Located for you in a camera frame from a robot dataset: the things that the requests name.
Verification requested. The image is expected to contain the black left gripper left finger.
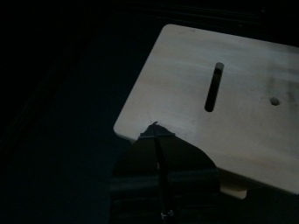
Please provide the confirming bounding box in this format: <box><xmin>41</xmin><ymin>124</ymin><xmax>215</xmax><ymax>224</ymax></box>
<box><xmin>109</xmin><ymin>122</ymin><xmax>161</xmax><ymax>224</ymax></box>

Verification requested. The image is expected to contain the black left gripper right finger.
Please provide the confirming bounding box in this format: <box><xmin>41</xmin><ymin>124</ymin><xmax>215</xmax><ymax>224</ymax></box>
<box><xmin>153</xmin><ymin>122</ymin><xmax>222</xmax><ymax>224</ymax></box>

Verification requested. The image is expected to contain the light wooden slotted board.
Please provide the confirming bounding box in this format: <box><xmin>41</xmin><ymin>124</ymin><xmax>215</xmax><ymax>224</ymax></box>
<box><xmin>112</xmin><ymin>24</ymin><xmax>299</xmax><ymax>200</ymax></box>

